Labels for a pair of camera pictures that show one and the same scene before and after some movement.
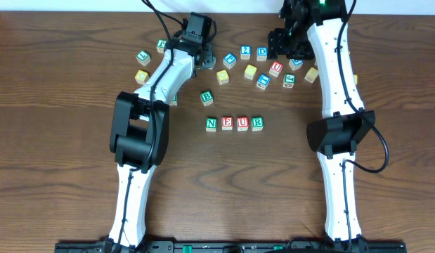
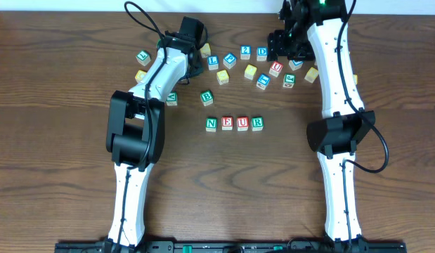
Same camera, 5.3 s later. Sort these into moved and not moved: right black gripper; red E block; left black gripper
Moved: left black gripper
Not moved: red E block; right black gripper
